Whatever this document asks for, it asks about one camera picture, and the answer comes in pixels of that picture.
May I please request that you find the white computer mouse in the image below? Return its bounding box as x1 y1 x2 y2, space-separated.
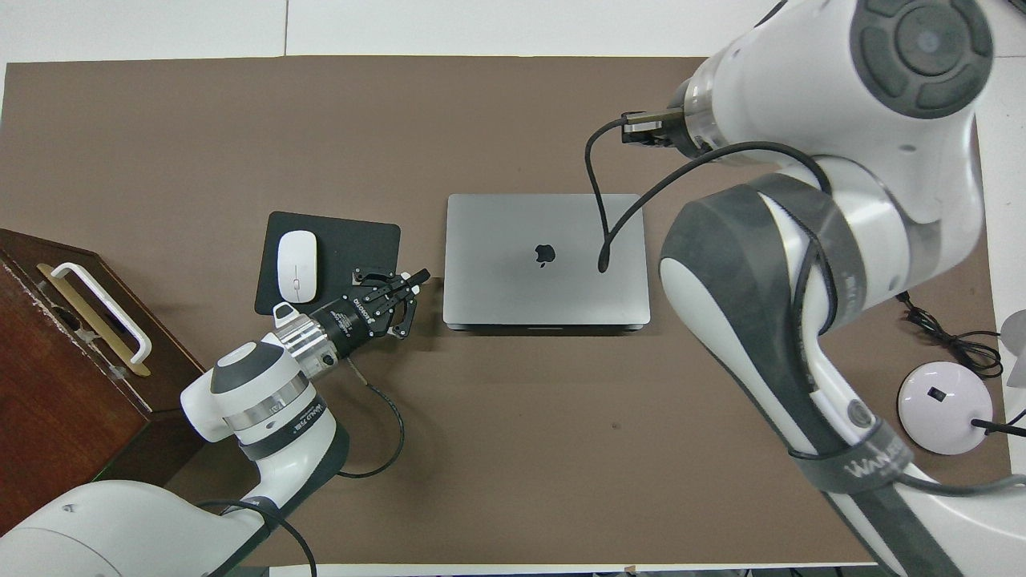
277 230 319 305

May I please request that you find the grey laptop with apple logo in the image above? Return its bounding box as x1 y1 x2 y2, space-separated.
442 193 652 333

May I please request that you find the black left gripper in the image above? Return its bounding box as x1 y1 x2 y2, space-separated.
309 268 432 359

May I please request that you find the brown table mat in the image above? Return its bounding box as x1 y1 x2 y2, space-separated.
0 56 1012 566

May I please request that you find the brass handle plate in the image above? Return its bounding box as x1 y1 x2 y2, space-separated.
36 263 151 377

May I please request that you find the black mouse pad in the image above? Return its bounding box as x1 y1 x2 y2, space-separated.
254 211 402 317

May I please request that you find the white desk lamp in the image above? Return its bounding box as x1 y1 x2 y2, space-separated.
898 311 1026 456

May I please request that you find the black lamp power cable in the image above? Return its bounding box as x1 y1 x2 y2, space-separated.
896 293 1004 379

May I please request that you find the dark brown wooden box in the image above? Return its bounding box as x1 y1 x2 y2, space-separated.
0 228 208 536

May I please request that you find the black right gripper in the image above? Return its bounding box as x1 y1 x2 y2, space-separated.
637 120 694 150

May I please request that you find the white box handle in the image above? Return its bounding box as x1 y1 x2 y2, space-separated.
50 262 153 366

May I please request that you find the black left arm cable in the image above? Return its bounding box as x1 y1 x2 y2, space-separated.
195 359 406 577

